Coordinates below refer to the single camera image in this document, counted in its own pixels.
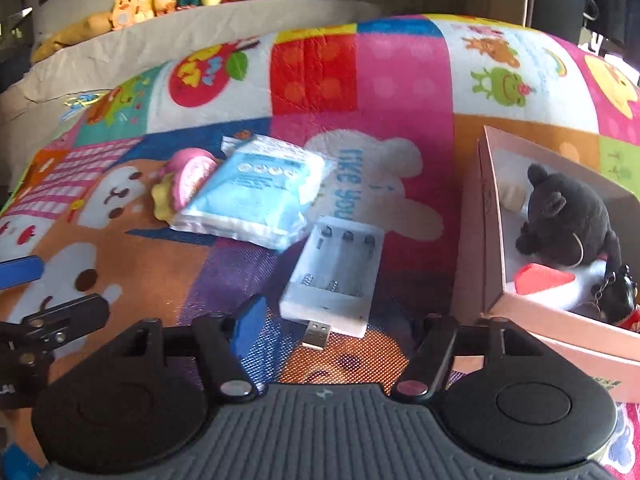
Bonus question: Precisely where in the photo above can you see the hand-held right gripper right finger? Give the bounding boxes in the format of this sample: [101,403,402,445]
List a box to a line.
[390,313,539,403]

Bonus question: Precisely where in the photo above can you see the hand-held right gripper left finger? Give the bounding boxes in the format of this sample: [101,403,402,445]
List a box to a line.
[131,294,269,405]

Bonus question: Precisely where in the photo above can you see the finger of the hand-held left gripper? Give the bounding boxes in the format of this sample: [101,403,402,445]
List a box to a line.
[0,294,111,361]
[0,256,45,290]

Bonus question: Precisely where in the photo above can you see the white battery charger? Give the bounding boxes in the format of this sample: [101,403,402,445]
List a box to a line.
[278,215,386,349]

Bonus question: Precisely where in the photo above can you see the pink cardboard box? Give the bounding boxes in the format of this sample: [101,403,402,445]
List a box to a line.
[455,125,640,403]

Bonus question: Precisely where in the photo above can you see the blue tissue packet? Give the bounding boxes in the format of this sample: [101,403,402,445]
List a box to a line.
[170,131,337,252]

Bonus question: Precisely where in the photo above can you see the pink squishy toy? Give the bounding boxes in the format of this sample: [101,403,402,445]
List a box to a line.
[164,148,222,211]

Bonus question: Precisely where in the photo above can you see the black cat plush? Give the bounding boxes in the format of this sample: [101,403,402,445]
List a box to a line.
[515,162,623,268]

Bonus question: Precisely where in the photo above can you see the black dog keychain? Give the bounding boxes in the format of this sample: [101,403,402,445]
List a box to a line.
[591,264,640,331]

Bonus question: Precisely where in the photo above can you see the long yellow plush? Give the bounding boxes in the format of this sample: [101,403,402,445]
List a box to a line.
[30,10,118,62]

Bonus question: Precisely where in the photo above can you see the colourful printed play mat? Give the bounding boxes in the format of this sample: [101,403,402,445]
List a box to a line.
[0,12,640,480]

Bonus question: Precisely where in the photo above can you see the yellow duck plush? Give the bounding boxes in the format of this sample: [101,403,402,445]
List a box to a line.
[111,0,156,31]

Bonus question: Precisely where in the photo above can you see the dark hanging clothes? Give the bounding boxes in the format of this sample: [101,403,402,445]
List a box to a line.
[575,0,640,61]

